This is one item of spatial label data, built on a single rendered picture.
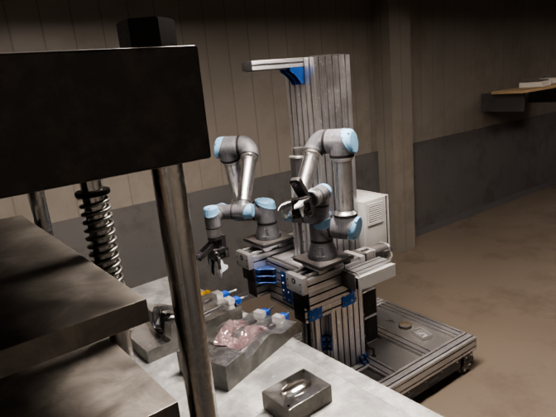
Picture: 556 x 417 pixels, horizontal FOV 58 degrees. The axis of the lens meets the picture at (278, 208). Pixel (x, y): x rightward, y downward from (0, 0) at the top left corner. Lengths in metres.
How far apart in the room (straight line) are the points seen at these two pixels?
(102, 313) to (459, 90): 5.81
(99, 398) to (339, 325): 1.95
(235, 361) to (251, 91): 2.86
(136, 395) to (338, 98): 1.92
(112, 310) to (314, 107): 1.83
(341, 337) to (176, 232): 2.16
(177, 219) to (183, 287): 0.14
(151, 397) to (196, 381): 0.14
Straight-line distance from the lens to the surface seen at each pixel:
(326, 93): 2.64
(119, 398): 1.22
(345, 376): 2.05
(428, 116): 6.03
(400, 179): 5.39
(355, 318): 3.06
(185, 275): 0.99
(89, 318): 1.01
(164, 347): 2.33
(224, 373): 2.00
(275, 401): 1.84
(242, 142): 2.66
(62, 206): 3.86
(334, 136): 2.34
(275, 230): 2.90
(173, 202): 0.95
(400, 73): 5.32
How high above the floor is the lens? 1.93
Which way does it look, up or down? 15 degrees down
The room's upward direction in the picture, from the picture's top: 5 degrees counter-clockwise
